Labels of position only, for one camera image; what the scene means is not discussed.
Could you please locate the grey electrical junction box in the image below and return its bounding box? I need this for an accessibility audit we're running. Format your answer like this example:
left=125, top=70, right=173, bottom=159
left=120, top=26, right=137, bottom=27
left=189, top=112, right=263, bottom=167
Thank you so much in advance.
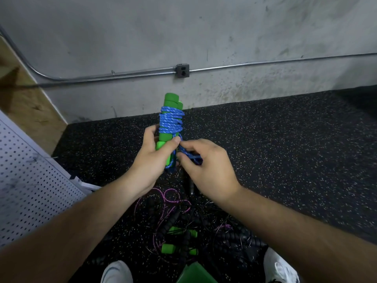
left=175, top=63, right=190, bottom=78

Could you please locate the white right shoe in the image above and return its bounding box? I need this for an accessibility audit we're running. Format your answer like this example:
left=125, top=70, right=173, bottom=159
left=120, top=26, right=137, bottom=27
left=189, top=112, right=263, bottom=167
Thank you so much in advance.
left=263, top=247, right=301, bottom=283

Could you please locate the pile of jump ropes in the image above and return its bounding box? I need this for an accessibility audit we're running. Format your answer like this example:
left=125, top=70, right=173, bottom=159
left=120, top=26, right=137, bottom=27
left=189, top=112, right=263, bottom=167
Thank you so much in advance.
left=132, top=180, right=269, bottom=275

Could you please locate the metal conduit pipe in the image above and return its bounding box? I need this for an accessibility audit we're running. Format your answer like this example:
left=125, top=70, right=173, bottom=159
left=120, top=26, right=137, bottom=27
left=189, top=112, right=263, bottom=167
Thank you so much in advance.
left=0, top=26, right=377, bottom=85

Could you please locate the white pegboard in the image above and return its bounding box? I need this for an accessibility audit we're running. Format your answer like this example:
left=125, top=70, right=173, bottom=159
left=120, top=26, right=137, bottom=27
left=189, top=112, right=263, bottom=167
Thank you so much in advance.
left=0, top=110, right=95, bottom=248

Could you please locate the person's left forearm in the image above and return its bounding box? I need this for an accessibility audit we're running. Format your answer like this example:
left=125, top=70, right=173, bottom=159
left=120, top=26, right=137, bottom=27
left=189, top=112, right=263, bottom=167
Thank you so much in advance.
left=0, top=176, right=136, bottom=283

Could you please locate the white shoe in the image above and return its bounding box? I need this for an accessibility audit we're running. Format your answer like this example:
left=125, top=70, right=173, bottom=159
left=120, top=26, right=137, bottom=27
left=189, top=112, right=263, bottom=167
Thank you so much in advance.
left=100, top=260, right=134, bottom=283
left=263, top=247, right=301, bottom=283

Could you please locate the person's right hand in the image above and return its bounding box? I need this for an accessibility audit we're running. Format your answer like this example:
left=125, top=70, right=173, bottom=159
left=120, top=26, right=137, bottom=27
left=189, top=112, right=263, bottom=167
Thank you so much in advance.
left=177, top=138, right=242, bottom=205

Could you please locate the white left shoe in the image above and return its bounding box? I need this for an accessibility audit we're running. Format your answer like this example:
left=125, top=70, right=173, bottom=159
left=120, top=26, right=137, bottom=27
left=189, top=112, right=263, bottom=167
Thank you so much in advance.
left=100, top=260, right=134, bottom=283

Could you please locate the blue green-handled jump rope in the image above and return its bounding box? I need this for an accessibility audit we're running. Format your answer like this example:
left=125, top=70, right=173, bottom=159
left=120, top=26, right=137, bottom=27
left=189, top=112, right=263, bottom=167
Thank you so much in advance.
left=155, top=92, right=204, bottom=171

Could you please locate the person's left hand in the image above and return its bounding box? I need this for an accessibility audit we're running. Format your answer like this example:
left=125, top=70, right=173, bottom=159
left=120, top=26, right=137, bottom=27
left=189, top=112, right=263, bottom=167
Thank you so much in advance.
left=121, top=125, right=181, bottom=199

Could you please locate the white pegboard stand foot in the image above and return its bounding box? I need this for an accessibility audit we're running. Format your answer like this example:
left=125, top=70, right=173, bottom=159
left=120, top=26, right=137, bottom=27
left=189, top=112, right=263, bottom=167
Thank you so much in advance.
left=71, top=175, right=102, bottom=193

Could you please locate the person's right forearm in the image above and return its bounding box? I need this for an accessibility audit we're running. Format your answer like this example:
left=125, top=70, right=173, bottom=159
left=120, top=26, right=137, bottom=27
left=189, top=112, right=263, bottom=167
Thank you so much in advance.
left=224, top=186, right=377, bottom=283

